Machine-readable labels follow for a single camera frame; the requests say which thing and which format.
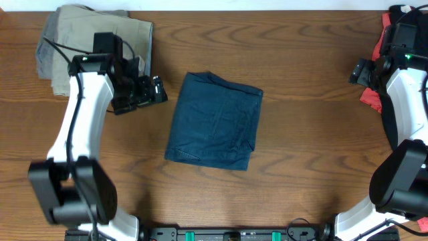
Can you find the navy blue shorts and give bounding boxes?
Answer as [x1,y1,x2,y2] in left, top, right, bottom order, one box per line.
[165,72,263,171]

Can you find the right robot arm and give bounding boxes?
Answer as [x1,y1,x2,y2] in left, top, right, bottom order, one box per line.
[317,23,427,240]

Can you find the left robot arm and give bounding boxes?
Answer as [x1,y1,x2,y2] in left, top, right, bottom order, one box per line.
[27,32,168,240]

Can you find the red garment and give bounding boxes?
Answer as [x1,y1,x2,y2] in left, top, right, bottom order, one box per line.
[359,12,428,232]

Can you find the black garment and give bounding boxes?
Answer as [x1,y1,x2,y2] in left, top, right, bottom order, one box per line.
[378,4,426,150]

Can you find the folded khaki shorts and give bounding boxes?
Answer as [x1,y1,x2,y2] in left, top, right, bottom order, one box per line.
[54,5,153,76]

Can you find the folded grey garment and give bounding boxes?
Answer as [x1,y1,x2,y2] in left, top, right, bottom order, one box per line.
[35,5,129,79]

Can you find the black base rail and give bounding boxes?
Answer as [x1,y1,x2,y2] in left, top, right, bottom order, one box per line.
[64,226,401,241]

